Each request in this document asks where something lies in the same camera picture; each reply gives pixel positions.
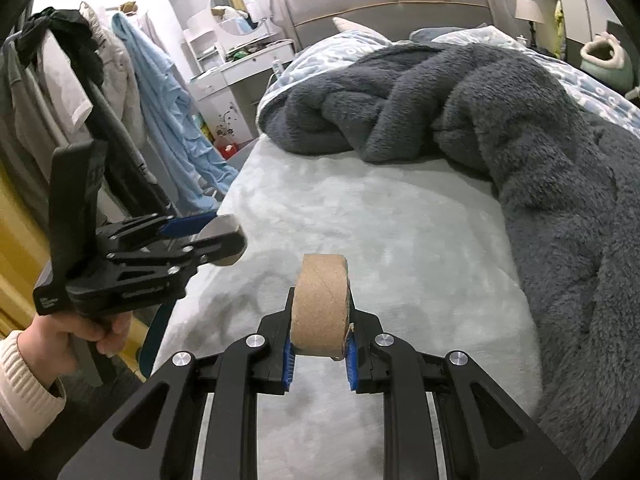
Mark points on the grey hanging garment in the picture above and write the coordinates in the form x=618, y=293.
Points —
x=25, y=125

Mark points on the tape roll with grey inside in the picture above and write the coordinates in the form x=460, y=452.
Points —
x=227, y=240

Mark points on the dark grey fleece blanket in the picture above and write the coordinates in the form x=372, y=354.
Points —
x=550, y=185

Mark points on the blue patterned quilt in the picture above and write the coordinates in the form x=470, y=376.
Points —
x=320, y=52

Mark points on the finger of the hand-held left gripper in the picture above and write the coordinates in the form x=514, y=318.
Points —
x=187, y=225
x=150, y=265

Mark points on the brown cardboard tape roll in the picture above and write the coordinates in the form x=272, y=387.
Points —
x=320, y=305

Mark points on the grey padded headboard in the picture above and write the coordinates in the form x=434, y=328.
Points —
x=390, y=5

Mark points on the bed with grey sheet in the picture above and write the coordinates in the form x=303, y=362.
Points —
x=375, y=220

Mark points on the white pillow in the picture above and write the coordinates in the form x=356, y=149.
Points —
x=346, y=25

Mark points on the light blue hanging garment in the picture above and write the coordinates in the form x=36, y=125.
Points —
x=165, y=120

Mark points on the dark hanging garment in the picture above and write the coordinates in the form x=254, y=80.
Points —
x=65, y=45

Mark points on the round mirror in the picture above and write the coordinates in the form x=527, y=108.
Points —
x=239, y=5

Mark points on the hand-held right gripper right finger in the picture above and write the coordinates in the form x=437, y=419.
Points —
x=350, y=365

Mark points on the person's left hand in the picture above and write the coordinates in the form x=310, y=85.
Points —
x=55, y=330

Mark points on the yellow wooden panel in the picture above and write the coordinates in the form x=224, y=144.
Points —
x=22, y=240

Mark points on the white dressing table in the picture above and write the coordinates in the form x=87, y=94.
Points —
x=235, y=75

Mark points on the table lamp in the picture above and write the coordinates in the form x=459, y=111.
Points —
x=529, y=10

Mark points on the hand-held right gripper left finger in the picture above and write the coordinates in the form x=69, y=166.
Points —
x=287, y=362

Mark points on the blue band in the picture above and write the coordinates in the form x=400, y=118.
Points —
x=155, y=335

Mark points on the white hanging garment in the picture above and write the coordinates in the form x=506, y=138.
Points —
x=115, y=75

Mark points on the yellow-green cloth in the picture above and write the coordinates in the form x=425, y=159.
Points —
x=560, y=30

